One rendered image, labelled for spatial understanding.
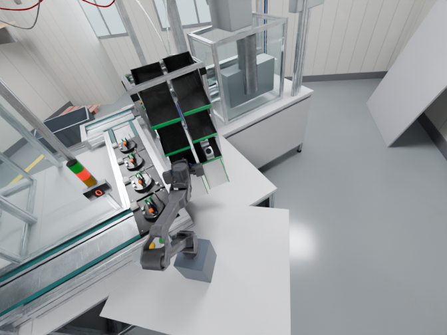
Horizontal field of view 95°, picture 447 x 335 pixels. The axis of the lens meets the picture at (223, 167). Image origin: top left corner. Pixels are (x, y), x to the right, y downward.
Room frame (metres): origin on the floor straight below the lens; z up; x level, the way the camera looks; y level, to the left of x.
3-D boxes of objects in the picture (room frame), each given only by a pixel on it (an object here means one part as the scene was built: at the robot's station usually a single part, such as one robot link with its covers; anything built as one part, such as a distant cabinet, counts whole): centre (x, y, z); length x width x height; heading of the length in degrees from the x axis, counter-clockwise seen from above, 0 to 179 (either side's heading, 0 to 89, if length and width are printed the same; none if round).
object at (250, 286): (0.45, 0.21, 0.84); 0.90 x 0.70 x 0.03; 70
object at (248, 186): (1.16, 0.64, 0.85); 1.50 x 1.41 x 0.03; 112
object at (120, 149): (1.44, 0.75, 1.01); 0.24 x 0.24 x 0.13; 22
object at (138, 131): (1.20, 0.65, 0.91); 1.24 x 0.33 x 0.10; 22
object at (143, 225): (0.75, 0.47, 0.96); 0.24 x 0.24 x 0.02; 22
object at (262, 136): (1.99, -0.44, 0.43); 1.11 x 0.68 x 0.86; 112
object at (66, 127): (2.42, 1.81, 0.73); 0.62 x 0.42 x 0.23; 112
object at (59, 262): (0.66, 0.76, 0.91); 0.84 x 0.28 x 0.10; 112
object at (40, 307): (0.51, 0.67, 0.91); 0.89 x 0.06 x 0.11; 112
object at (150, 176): (0.99, 0.57, 1.01); 0.24 x 0.24 x 0.13; 22
